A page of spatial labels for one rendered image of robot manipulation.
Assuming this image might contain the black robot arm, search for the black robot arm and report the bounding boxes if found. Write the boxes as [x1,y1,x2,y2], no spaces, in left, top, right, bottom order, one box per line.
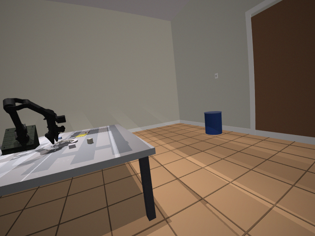
[3,98,66,144]

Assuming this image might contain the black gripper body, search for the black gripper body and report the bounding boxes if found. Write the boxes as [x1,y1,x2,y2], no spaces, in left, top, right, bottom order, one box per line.
[45,124,59,137]

